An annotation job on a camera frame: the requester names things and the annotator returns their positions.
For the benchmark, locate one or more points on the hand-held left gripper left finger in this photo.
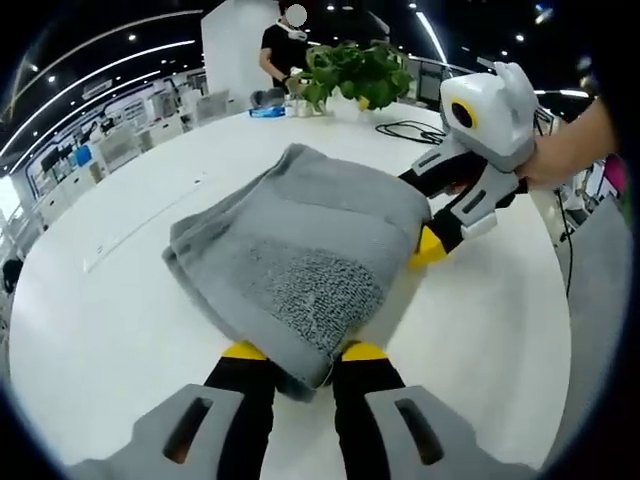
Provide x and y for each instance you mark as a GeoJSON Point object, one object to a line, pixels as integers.
{"type": "Point", "coordinates": [245, 400]}

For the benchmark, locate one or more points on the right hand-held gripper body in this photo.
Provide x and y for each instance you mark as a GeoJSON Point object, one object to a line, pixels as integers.
{"type": "Point", "coordinates": [500, 125]}

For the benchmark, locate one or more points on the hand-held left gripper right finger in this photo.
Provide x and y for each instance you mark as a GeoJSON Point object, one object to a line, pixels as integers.
{"type": "Point", "coordinates": [365, 395]}

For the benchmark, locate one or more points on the grey towel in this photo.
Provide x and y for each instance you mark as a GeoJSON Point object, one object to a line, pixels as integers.
{"type": "Point", "coordinates": [300, 225]}

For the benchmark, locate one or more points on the green potted plant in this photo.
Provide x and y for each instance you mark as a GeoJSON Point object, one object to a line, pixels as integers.
{"type": "Point", "coordinates": [360, 75]}

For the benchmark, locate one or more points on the pink display screen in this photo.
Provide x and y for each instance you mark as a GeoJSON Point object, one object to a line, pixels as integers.
{"type": "Point", "coordinates": [617, 175]}

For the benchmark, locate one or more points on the white table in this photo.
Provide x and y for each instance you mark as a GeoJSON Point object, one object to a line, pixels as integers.
{"type": "Point", "coordinates": [125, 325]}

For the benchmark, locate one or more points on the white plant pot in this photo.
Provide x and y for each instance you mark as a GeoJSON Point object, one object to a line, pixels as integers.
{"type": "Point", "coordinates": [304, 107]}

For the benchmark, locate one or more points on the grey mesh chair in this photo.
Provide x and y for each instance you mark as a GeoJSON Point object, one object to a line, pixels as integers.
{"type": "Point", "coordinates": [600, 325]}

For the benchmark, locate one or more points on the blue packet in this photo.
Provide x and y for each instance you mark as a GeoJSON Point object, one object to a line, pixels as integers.
{"type": "Point", "coordinates": [267, 112]}

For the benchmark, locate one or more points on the blue water jug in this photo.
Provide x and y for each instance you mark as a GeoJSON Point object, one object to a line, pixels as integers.
{"type": "Point", "coordinates": [83, 157]}

